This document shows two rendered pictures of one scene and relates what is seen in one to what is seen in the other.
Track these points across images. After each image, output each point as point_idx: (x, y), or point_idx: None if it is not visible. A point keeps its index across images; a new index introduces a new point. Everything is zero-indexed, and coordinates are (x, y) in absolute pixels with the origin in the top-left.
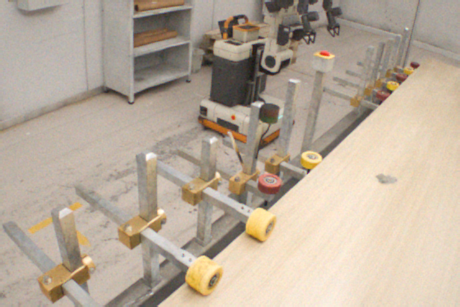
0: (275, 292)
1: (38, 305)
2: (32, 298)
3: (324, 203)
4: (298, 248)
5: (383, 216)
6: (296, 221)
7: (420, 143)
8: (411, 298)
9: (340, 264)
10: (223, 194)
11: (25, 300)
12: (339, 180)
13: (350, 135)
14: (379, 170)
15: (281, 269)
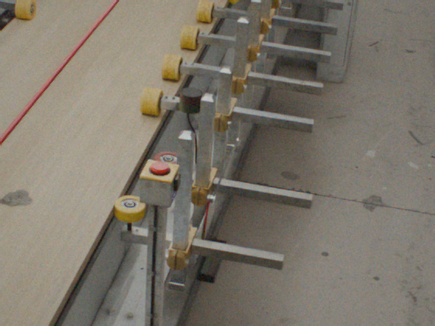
0: (120, 84)
1: (414, 320)
2: (429, 324)
3: (99, 151)
4: (113, 110)
5: (26, 153)
6: (122, 129)
7: None
8: (6, 97)
9: (72, 106)
10: None
11: (434, 319)
12: (84, 182)
13: (74, 271)
14: (24, 213)
15: (121, 95)
